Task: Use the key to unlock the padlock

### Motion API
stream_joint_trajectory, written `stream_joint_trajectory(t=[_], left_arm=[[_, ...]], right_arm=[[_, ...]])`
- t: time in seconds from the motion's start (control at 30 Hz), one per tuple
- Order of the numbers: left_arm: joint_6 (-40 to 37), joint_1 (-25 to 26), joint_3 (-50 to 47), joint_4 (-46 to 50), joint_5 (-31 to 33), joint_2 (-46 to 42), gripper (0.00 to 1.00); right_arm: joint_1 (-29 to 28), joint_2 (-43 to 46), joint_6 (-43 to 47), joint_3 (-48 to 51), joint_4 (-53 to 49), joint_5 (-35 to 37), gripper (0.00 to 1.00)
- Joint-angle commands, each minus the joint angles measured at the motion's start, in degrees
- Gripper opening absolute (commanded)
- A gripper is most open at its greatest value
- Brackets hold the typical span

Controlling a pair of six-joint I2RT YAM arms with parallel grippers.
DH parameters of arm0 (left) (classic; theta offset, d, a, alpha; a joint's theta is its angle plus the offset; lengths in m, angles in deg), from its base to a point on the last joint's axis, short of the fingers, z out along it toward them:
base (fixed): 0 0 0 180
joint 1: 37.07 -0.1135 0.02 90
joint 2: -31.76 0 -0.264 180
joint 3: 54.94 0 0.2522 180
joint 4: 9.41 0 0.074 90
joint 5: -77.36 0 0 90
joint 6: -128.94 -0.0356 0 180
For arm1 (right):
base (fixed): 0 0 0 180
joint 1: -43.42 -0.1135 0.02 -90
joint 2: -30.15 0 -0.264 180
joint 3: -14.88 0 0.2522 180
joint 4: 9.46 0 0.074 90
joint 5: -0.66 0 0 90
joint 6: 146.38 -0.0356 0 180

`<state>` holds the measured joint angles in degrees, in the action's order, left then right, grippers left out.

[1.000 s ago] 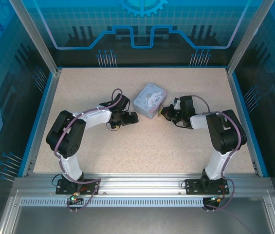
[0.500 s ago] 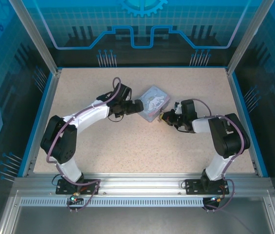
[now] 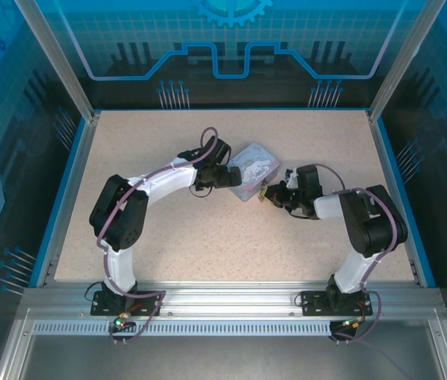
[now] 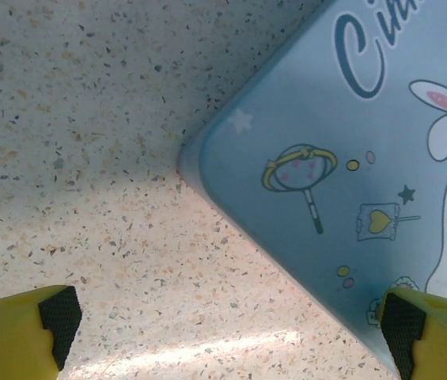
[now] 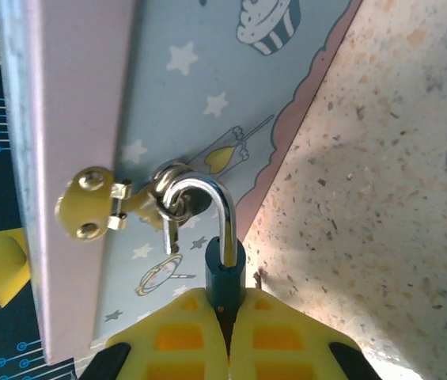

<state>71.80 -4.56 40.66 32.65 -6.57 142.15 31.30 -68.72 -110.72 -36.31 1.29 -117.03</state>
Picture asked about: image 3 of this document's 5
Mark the lilac cartoon tin box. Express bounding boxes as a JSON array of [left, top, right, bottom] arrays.
[[227, 142, 284, 203]]

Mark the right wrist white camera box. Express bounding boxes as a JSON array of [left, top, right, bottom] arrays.
[[284, 167, 301, 190]]

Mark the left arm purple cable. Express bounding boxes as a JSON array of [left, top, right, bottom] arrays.
[[95, 126, 219, 346]]

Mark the right aluminium side rail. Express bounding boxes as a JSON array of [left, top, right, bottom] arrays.
[[367, 110, 424, 287]]

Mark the aluminium side rail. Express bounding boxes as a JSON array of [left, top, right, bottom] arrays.
[[367, 110, 424, 287], [35, 112, 102, 288]]

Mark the aluminium mounting rail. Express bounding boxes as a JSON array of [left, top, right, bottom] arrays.
[[21, 279, 445, 317]]

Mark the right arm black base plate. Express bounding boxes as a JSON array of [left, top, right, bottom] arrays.
[[300, 291, 374, 317]]

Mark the slotted grey cable duct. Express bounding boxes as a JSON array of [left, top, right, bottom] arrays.
[[31, 321, 337, 337]]

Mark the left aluminium side rail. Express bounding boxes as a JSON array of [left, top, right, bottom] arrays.
[[35, 112, 102, 288]]

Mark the right aluminium frame post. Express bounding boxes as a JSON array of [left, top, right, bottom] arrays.
[[367, 0, 437, 124]]

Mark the aluminium frame post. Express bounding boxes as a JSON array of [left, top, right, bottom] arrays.
[[367, 0, 437, 124], [13, 0, 102, 123]]

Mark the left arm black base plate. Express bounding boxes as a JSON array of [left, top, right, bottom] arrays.
[[90, 291, 164, 317]]

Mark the left aluminium frame post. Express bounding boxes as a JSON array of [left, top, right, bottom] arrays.
[[13, 0, 102, 123]]

